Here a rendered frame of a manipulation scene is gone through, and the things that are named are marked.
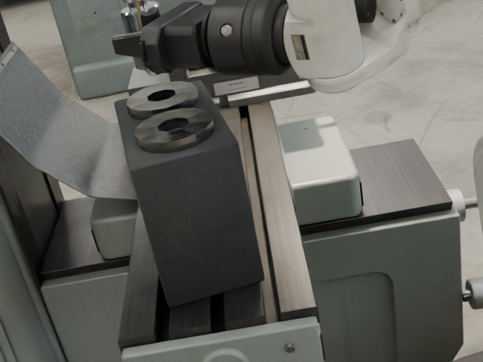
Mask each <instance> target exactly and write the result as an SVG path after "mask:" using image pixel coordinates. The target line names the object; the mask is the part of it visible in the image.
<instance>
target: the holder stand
mask: <svg viewBox="0 0 483 362"><path fill-rule="evenodd" d="M114 106H115V109H116V115H117V119H118V122H119V128H120V132H121V137H122V141H123V145H124V150H125V154H126V160H127V163H128V166H129V172H130V175H131V178H132V182H133V186H134V190H135V193H136V196H137V200H138V203H139V208H140V210H141V214H142V218H143V221H144V225H145V228H146V231H147V235H148V239H149V243H150V246H151V249H152V253H153V256H154V259H155V263H156V267H157V271H158V274H159V277H160V281H161V284H162V288H163V292H164V294H165V299H166V302H167V305H168V306H169V307H174V306H178V305H182V304H185V303H188V302H192V301H195V300H199V299H202V298H205V297H209V296H212V295H215V294H219V293H222V292H226V291H229V290H232V289H236V288H240V287H243V286H247V285H249V284H254V283H257V282H261V281H263V280H264V279H265V274H264V270H263V265H262V259H261V255H260V251H259V244H258V240H257V233H256V229H255V225H254V219H253V215H252V207H251V203H250V199H249V193H248V189H247V181H246V177H245V174H244V167H243V163H242V156H241V152H240V148H239V143H238V141H237V140H236V138H235V136H234V135H233V133H232V132H231V129H230V128H229V126H228V125H227V123H226V122H225V120H224V118H223V116H222V115H221V113H220V111H219V110H218V108H217V106H216V104H215V103H214V102H213V99H212V98H211V96H210V95H209V93H208V91H207V90H206V88H205V86H204V84H203V83H202V81H201V80H197V81H194V82H191V83H188V82H183V81H174V82H166V83H159V84H156V85H151V86H149V87H146V88H143V89H141V90H139V91H137V92H136V93H134V94H132V95H131V96H130V97H129V98H125V99H122V100H119V101H116V102H114Z"/></svg>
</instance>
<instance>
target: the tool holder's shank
mask: <svg viewBox="0 0 483 362"><path fill-rule="evenodd" d="M123 2H124V3H128V6H129V9H130V10H136V9H141V8H144V7H146V6H147V5H148V2H147V0H123Z"/></svg>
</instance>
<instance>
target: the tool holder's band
mask: <svg viewBox="0 0 483 362"><path fill-rule="evenodd" d="M159 12H160V6H159V4H158V3H157V2H156V1H148V5H147V6H146V7H144V8H141V9H136V10H130V9H129V7H127V8H125V9H122V10H121V12H120V16H121V20H122V21H123V22H135V21H139V20H143V19H147V18H150V17H153V16H154V15H156V14H158V13H159Z"/></svg>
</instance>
